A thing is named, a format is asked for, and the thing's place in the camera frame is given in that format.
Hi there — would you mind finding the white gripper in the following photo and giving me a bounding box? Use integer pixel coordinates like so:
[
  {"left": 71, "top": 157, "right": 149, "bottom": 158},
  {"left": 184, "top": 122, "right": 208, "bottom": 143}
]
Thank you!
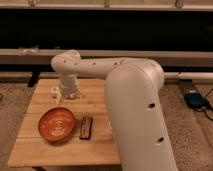
[{"left": 59, "top": 75, "right": 80, "bottom": 99}]

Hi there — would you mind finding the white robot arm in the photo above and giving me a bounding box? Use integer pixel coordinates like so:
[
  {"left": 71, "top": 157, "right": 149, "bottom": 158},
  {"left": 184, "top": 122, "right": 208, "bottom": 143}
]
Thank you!
[{"left": 51, "top": 50, "right": 178, "bottom": 171}]

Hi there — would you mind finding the white plastic bottle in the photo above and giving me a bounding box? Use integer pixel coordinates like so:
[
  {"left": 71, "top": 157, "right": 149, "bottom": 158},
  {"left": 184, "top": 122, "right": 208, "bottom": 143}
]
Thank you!
[{"left": 50, "top": 86, "right": 60, "bottom": 98}]

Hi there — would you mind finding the orange round plate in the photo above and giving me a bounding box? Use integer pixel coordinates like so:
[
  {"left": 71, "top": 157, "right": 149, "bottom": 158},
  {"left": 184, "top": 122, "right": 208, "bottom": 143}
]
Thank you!
[{"left": 38, "top": 107, "right": 75, "bottom": 142}]

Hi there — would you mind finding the dark rectangular box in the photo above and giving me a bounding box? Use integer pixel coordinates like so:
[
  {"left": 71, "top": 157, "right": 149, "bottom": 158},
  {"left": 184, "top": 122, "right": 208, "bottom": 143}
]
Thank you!
[{"left": 79, "top": 117, "right": 93, "bottom": 140}]

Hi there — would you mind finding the blue power adapter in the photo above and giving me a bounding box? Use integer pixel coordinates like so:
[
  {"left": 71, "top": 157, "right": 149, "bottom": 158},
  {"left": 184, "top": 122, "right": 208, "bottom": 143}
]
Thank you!
[{"left": 184, "top": 93, "right": 205, "bottom": 108}]

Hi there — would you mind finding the grey window ledge rail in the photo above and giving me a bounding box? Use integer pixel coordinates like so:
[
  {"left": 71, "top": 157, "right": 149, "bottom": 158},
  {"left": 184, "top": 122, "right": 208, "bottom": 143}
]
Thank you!
[{"left": 0, "top": 49, "right": 213, "bottom": 67}]

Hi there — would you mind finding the black cable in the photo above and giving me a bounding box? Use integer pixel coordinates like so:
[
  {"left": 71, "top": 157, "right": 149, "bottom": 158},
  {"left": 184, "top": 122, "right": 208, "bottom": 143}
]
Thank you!
[{"left": 198, "top": 87, "right": 213, "bottom": 122}]

